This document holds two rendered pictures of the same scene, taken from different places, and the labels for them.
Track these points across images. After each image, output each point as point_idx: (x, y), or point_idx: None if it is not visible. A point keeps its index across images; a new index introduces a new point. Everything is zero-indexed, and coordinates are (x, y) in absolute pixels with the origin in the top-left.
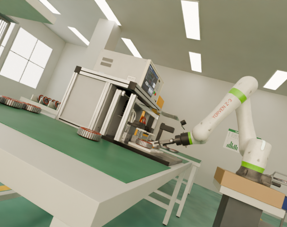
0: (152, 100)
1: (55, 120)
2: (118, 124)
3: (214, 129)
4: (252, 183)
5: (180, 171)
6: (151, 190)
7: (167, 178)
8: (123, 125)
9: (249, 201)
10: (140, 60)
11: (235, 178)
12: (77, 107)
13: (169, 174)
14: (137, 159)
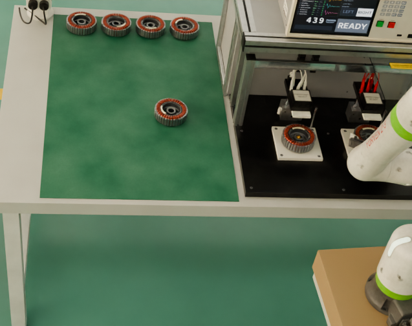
0: (362, 46)
1: (207, 54)
2: (310, 77)
3: (377, 168)
4: (330, 293)
5: (341, 215)
6: (104, 212)
7: (187, 211)
8: (237, 105)
9: (327, 317)
10: None
11: (322, 271)
12: (226, 41)
13: (190, 207)
14: (170, 173)
